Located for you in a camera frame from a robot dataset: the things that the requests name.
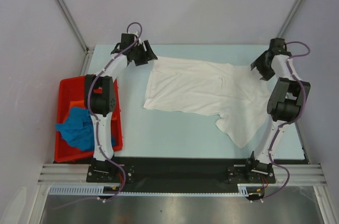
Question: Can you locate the white t shirt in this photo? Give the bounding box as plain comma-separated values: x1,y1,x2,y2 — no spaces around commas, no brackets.
144,57,271,148

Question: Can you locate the red plastic bin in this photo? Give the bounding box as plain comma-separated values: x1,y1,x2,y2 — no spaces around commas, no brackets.
54,76,123,163

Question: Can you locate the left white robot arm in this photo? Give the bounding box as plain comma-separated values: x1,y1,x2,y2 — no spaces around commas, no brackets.
84,32,157,183

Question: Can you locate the aluminium frame rail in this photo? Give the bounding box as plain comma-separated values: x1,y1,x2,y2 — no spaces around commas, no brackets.
37,163,91,184

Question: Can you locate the orange t shirt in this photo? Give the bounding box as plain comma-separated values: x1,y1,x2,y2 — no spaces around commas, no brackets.
69,100,85,109

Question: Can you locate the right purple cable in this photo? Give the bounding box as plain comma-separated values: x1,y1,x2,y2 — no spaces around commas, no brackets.
250,41,310,203

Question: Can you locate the purple cable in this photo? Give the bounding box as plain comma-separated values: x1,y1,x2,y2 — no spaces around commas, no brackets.
88,22,145,203
250,41,310,203

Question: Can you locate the blue t shirt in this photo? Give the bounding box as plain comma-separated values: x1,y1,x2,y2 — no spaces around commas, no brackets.
55,106,117,152

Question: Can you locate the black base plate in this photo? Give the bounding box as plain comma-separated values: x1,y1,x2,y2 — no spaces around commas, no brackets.
87,157,279,194

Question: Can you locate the white slotted cable duct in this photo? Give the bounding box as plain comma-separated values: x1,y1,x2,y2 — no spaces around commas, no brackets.
48,184,264,197

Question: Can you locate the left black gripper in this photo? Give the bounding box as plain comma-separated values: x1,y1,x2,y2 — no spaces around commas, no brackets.
130,41,157,67

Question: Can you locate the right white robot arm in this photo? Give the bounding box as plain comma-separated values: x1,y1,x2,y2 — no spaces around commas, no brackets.
244,38,311,183

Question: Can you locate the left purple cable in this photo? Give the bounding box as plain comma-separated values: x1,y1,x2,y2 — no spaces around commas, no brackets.
88,22,145,203

